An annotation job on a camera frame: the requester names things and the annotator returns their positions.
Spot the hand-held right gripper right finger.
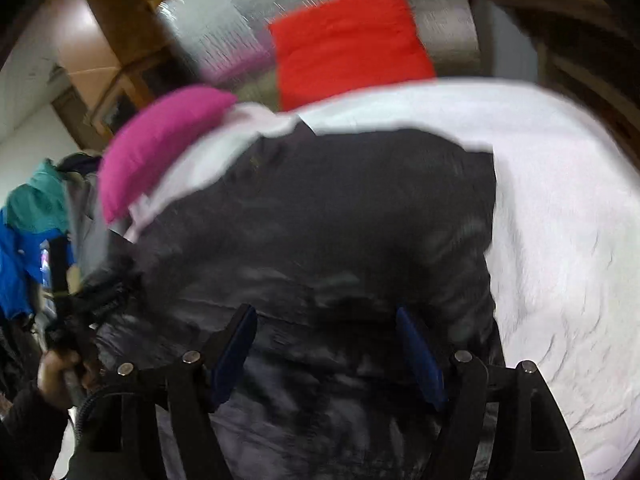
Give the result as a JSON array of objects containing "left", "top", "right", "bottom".
[{"left": 395, "top": 306, "right": 586, "bottom": 480}]

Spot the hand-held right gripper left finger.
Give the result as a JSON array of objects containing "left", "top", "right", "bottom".
[{"left": 70, "top": 304, "right": 258, "bottom": 480}]

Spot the black puffer jacket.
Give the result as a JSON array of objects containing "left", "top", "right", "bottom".
[{"left": 75, "top": 120, "right": 506, "bottom": 480}]

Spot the person's left forearm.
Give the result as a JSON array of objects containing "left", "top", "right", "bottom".
[{"left": 0, "top": 390, "right": 71, "bottom": 480}]

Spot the person's left hand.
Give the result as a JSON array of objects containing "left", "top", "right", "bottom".
[{"left": 37, "top": 349, "right": 100, "bottom": 410}]

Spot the blue garment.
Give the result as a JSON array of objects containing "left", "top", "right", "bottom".
[{"left": 0, "top": 210, "right": 76, "bottom": 321}]

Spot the grey garment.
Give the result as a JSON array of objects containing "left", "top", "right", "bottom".
[{"left": 65, "top": 170, "right": 113, "bottom": 276}]

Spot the teal garment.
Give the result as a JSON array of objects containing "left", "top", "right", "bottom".
[{"left": 5, "top": 157, "right": 73, "bottom": 238}]

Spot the dark garment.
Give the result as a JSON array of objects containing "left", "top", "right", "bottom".
[{"left": 55, "top": 152, "right": 103, "bottom": 176}]

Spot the pink pillow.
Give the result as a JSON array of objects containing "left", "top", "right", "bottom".
[{"left": 97, "top": 86, "right": 238, "bottom": 225}]

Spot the white embossed bedspread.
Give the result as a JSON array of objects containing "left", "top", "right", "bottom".
[{"left": 122, "top": 79, "right": 640, "bottom": 480}]

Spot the brown wooden cabinet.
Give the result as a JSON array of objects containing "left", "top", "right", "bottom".
[{"left": 50, "top": 0, "right": 176, "bottom": 136}]

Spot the silver foil mat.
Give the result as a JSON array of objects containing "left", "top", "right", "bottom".
[{"left": 157, "top": 0, "right": 483, "bottom": 106}]

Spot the red cushion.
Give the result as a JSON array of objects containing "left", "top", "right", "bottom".
[{"left": 269, "top": 0, "right": 436, "bottom": 111}]

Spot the wooden shelf unit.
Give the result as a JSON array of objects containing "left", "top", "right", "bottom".
[{"left": 470, "top": 0, "right": 640, "bottom": 151}]

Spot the black braided cable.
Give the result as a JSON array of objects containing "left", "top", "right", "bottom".
[{"left": 72, "top": 392, "right": 108, "bottom": 443}]

